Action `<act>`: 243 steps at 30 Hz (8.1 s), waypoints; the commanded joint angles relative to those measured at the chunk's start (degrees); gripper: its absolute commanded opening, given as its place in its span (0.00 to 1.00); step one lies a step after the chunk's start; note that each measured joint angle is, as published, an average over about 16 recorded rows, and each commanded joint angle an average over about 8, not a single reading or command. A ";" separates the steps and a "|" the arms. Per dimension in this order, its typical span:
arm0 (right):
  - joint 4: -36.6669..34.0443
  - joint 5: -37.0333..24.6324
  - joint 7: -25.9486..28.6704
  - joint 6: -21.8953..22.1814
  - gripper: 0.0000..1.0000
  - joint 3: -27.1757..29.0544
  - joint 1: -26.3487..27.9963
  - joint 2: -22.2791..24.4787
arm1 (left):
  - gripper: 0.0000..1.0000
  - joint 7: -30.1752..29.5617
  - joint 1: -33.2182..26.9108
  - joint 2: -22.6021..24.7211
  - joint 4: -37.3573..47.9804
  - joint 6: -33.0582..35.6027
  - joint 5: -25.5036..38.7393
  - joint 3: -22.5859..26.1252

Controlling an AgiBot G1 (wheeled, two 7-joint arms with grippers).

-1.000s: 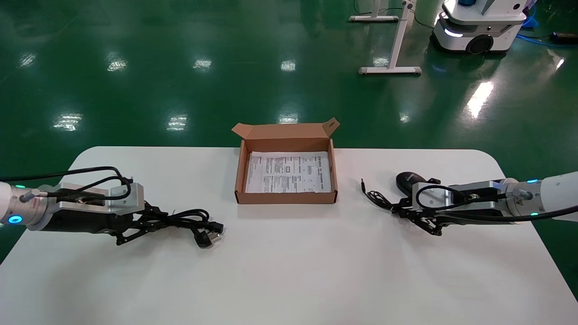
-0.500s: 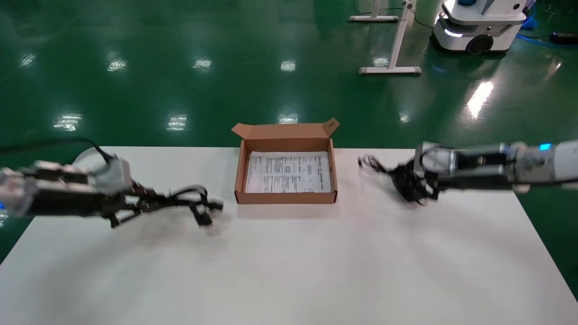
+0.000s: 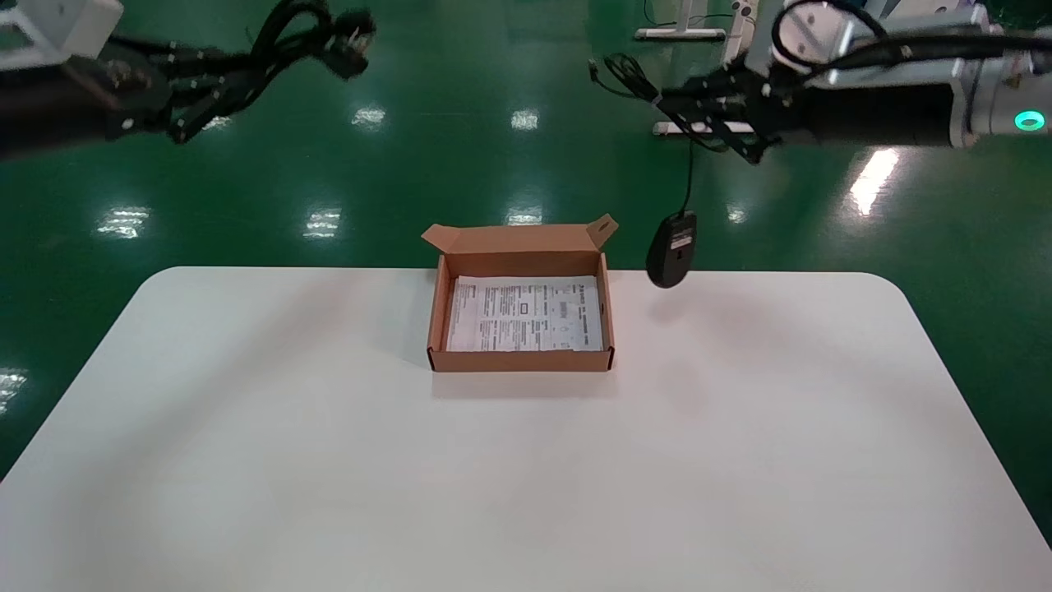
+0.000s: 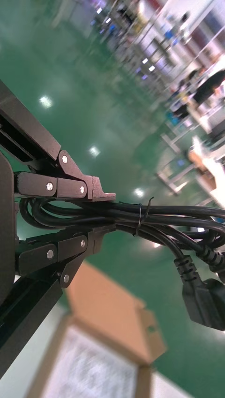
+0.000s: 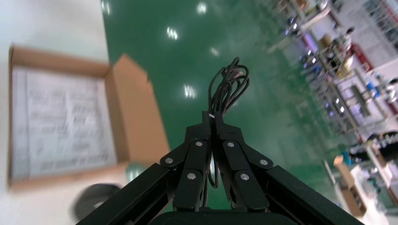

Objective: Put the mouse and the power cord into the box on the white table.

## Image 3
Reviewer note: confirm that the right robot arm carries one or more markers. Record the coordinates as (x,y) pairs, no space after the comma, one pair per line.
(986,107)

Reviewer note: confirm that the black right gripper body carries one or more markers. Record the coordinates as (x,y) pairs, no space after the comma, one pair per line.
(838,113)

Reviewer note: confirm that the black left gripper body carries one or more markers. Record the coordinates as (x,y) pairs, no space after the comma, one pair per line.
(90,103)

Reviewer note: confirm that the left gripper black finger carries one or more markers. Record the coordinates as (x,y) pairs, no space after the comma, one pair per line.
(205,103)
(189,64)

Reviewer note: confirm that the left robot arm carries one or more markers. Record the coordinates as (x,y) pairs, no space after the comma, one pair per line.
(74,20)

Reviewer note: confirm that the open brown cardboard box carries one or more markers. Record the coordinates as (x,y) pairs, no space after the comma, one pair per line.
(526,240)

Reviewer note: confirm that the printed white paper sheet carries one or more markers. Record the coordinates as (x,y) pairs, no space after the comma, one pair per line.
(526,316)

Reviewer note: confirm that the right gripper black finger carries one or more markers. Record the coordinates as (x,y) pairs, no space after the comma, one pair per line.
(748,140)
(723,86)

